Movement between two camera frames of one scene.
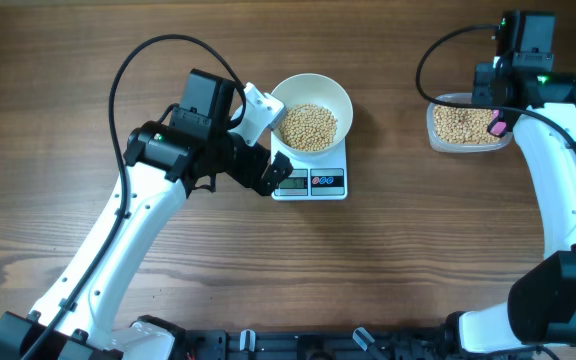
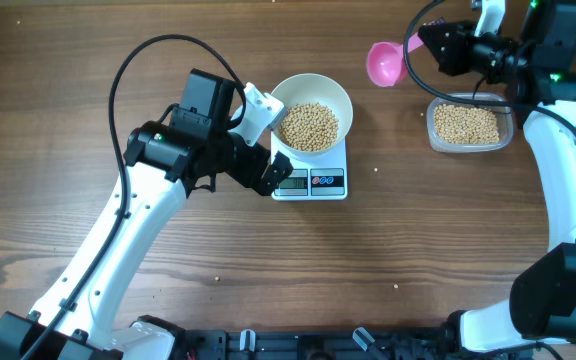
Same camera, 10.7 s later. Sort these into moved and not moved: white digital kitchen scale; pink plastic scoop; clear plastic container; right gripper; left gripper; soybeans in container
Moved: pink plastic scoop; right gripper
Not moved: clear plastic container; soybeans in container; white digital kitchen scale; left gripper
